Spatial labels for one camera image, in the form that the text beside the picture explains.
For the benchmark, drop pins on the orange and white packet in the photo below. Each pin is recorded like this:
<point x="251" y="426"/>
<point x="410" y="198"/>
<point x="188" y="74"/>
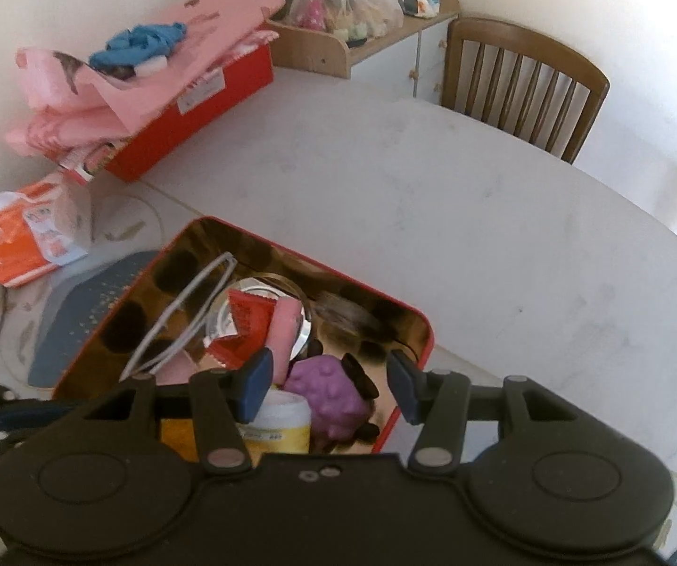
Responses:
<point x="20" y="236"/>

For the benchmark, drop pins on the black plastic object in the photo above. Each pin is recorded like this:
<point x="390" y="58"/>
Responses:
<point x="359" y="377"/>

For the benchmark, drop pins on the pink plastic object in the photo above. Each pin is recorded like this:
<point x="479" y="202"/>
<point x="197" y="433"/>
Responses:
<point x="285" y="336"/>

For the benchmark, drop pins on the round silver tin can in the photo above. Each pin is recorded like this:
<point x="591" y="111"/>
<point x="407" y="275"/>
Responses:
<point x="256" y="289"/>

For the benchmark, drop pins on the orange fruit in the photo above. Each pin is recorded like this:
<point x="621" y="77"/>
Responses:
<point x="176" y="439"/>

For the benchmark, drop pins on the brown wooden chair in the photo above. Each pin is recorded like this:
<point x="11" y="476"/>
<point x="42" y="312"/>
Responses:
<point x="521" y="35"/>

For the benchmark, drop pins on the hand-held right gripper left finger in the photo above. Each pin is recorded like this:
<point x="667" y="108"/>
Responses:
<point x="256" y="383"/>

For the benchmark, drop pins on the pink plastic bags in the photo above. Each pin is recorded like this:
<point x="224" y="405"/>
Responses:
<point x="138" y="88"/>

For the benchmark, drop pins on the red tin box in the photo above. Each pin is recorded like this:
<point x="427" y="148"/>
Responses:
<point x="344" y="289"/>

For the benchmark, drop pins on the blue gloves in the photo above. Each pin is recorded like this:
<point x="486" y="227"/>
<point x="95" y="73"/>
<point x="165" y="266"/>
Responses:
<point x="132" y="44"/>

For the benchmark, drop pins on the white and yellow bottle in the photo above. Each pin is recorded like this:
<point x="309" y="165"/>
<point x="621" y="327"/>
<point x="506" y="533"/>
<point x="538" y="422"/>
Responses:
<point x="282" y="424"/>

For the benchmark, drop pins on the clear plastic bag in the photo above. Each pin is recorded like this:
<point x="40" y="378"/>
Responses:
<point x="344" y="6"/>

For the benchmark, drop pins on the dark blue speckled mat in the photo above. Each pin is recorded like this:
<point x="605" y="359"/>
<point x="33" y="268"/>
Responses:
<point x="85" y="306"/>

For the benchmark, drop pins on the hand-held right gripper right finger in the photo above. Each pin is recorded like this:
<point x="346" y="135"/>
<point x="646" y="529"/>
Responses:
<point x="402" y="386"/>

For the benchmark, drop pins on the white sunglasses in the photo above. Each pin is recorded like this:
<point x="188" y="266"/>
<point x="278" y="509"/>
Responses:
<point x="167" y="336"/>

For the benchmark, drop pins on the red cardboard box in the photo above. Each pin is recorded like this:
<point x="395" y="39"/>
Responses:
<point x="197" y="112"/>

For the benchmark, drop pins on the purple bumpy ball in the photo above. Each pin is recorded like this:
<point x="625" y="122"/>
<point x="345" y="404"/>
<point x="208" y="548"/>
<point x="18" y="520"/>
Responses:
<point x="326" y="401"/>

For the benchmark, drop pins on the light printed table mat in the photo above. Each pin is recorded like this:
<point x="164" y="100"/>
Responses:
<point x="132" y="212"/>

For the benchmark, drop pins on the wooden sideboard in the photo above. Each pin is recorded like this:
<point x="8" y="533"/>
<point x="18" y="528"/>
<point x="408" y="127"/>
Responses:
<point x="385" y="65"/>

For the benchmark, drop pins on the red snack wrapper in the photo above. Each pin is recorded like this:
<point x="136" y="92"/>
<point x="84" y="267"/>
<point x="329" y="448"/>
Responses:
<point x="247" y="318"/>

